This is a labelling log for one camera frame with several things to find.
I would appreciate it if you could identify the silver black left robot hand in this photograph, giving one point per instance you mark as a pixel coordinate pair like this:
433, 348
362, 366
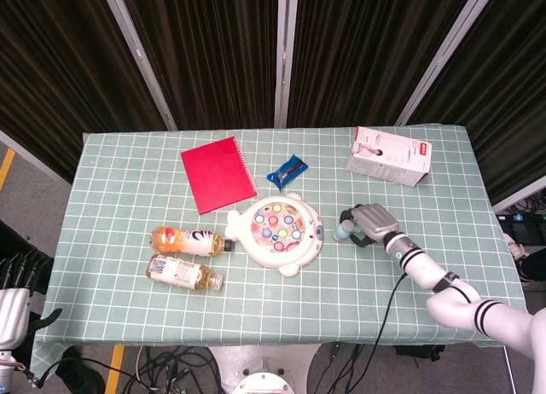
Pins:
13, 313

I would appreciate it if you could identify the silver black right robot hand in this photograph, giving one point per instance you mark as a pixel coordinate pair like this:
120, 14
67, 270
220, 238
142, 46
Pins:
375, 221

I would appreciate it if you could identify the small teal handheld device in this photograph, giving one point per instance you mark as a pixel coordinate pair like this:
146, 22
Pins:
342, 232

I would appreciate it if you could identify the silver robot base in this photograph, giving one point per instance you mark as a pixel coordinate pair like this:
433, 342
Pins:
264, 368

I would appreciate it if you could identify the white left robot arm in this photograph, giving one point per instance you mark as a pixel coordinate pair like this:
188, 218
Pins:
5, 368

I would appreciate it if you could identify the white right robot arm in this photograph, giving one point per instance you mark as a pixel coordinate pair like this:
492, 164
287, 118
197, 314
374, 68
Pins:
469, 313

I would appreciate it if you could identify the white fish toy game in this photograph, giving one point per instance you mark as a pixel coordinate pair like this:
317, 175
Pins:
277, 240

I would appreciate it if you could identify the white cardboard product box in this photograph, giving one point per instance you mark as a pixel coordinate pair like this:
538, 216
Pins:
392, 159

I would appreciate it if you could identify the green checked tablecloth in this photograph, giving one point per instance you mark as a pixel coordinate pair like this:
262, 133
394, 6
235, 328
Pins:
298, 304

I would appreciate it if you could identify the black power adapter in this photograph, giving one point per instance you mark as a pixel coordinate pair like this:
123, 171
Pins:
418, 352

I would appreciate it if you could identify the black power strip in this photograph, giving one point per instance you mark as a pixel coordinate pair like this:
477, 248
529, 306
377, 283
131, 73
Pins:
522, 227

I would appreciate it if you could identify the red spiral notebook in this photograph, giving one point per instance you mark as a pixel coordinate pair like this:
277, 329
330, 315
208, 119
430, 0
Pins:
217, 174

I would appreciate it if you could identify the dark brown curtain panel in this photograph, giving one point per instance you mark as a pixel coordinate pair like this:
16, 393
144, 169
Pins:
213, 53
367, 53
55, 70
512, 91

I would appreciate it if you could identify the white cap tea bottle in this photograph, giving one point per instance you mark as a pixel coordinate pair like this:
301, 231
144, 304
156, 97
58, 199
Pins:
179, 272

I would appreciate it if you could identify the black cap tea bottle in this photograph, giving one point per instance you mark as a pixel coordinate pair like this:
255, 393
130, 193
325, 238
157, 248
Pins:
187, 240

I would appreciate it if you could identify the aluminium screen base rail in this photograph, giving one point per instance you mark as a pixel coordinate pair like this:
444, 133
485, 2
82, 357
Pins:
34, 155
520, 198

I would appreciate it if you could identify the aluminium screen post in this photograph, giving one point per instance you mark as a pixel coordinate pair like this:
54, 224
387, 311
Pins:
141, 61
285, 53
448, 53

